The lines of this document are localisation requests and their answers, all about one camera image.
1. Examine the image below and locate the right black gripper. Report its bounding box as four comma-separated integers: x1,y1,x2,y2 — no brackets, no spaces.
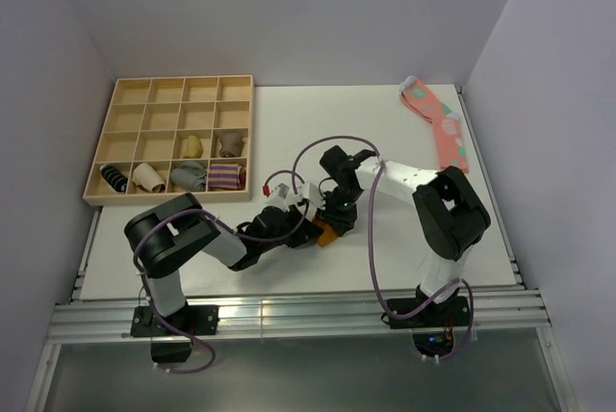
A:
316,186,362,238

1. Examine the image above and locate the mustard yellow striped sock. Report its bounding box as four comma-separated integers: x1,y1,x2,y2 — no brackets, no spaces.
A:
313,218,339,247

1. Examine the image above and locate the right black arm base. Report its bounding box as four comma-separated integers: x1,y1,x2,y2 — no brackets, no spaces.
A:
380,289,475,364

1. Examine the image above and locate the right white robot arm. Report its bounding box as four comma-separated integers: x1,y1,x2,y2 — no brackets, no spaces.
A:
314,145,491,325

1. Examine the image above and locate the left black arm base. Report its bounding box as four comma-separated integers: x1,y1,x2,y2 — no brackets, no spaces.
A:
129,303,219,369

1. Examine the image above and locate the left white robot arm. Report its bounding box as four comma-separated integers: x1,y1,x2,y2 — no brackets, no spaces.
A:
124,193,323,334

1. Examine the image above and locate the purple striped rolled sock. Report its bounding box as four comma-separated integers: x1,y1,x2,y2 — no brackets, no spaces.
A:
207,164,246,191

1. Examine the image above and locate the taupe rolled sock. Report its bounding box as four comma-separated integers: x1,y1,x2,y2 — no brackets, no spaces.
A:
213,129,245,158

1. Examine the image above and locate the grey rolled sock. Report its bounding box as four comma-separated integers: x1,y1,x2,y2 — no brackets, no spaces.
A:
169,161,207,192

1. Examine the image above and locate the yellow rolled sock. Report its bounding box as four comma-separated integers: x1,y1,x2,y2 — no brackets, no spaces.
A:
182,135,203,159

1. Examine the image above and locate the beige rolled sock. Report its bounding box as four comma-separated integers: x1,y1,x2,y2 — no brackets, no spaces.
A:
132,163,166,193

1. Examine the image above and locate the wooden compartment tray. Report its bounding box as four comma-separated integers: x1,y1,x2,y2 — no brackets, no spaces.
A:
84,75,254,206

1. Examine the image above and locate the pink patterned sock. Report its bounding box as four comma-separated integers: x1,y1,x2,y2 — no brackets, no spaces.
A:
398,75,469,173

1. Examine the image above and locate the black rolled sock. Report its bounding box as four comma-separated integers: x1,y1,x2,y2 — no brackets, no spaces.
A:
100,165,128,193

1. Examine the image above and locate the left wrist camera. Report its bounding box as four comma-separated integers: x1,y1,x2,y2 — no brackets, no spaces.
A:
266,183,295,212

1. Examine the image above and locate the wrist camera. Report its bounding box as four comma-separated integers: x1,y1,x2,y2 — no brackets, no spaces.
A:
266,183,295,212
292,182,325,210

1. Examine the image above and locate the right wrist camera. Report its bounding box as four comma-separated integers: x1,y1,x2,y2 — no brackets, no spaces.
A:
292,182,325,210

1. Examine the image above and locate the aluminium mounting rail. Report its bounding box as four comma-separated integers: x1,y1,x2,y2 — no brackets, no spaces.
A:
45,288,552,345

